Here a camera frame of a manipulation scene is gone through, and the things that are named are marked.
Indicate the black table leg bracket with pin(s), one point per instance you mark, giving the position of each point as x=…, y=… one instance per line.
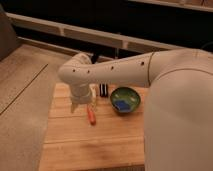
x=94, y=58

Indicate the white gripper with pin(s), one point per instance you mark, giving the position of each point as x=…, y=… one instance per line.
x=81, y=94

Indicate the black striped eraser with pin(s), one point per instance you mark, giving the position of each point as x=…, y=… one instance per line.
x=103, y=90

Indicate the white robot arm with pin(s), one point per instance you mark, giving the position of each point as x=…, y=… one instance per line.
x=178, y=111

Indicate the blue sponge in bowl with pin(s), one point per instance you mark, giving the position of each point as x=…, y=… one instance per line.
x=122, y=105

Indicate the green bowl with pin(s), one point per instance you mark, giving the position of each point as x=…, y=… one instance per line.
x=127, y=94

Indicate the orange carrot toy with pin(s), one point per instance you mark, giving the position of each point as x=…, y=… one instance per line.
x=91, y=115

